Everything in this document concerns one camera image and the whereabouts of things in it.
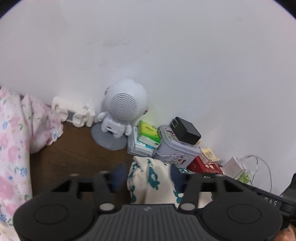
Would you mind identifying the white block letters ornament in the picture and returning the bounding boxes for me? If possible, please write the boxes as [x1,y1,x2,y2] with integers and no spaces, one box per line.
[52,96,95,128]

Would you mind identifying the pink floral white garment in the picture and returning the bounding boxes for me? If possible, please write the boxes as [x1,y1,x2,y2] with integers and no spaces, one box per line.
[0,87,63,240]

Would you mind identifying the small black box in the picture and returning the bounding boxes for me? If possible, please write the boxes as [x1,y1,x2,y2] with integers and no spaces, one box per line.
[170,116,202,145]

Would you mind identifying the green spray bottle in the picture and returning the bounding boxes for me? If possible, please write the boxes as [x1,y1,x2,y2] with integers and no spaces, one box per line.
[237,170,254,185]

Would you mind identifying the grey tin box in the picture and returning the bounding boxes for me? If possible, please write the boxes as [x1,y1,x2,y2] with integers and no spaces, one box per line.
[153,125,200,168]

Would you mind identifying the person right hand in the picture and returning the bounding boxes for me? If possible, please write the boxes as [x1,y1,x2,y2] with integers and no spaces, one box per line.
[275,224,296,241]

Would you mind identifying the white power strip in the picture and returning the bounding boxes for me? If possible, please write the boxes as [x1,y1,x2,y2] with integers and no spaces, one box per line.
[221,157,247,180]

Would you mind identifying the white astronaut figurine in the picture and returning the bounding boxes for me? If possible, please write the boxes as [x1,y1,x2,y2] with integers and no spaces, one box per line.
[91,79,149,151]

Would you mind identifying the green white small box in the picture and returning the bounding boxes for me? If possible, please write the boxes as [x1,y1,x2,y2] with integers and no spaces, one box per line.
[127,120,161,157]

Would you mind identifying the dark red tea box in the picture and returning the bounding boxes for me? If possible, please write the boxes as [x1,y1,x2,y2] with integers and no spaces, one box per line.
[187,157,223,174]

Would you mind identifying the cream floral green dress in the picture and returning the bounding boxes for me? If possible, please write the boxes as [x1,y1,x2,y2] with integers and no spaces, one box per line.
[126,155,213,210]

